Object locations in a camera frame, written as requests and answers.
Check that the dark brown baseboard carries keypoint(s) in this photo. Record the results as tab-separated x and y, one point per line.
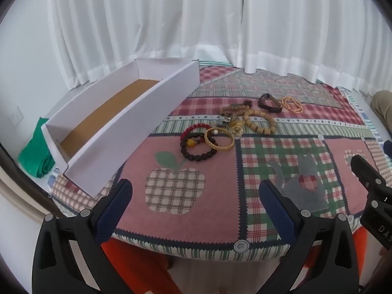
30	194

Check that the white curtain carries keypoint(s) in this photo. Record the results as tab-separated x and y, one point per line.
306	21
137	21

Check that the plaid patchwork blanket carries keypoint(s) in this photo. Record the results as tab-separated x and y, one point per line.
220	196

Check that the gold bangle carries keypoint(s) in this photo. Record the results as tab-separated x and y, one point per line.
211	144

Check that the dark blue object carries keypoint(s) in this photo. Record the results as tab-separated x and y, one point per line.
388	148

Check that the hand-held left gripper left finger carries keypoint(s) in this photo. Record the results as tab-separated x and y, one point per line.
118	202

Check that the tan cloth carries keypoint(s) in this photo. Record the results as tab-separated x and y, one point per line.
382	104

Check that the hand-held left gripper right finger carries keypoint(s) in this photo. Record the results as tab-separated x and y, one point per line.
275	203

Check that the green cloth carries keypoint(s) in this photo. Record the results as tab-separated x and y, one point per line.
35	156

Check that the white wall socket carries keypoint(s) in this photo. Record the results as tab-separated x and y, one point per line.
17	117

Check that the white cardboard box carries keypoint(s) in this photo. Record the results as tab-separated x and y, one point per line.
147	110

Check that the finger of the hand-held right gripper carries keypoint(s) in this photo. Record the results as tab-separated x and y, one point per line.
366	173

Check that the dark brown bangle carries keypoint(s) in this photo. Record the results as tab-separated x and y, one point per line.
269	107

